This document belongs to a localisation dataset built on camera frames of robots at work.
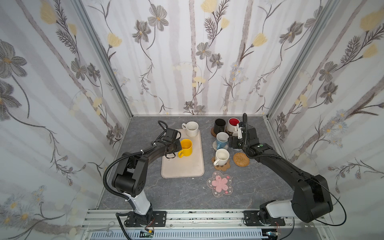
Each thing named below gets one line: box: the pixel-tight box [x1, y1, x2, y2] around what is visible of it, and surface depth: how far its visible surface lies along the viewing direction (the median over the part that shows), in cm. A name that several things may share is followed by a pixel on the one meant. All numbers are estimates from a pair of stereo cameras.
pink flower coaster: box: [207, 171, 233, 198], surface depth 88 cm
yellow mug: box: [178, 138, 193, 159], surface depth 95 cm
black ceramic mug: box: [214, 118, 226, 135], surface depth 106 cm
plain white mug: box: [213, 148, 230, 166], surface depth 90 cm
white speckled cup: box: [181, 121, 199, 138], surface depth 106 cm
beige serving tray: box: [161, 129, 205, 179], surface depth 95 cm
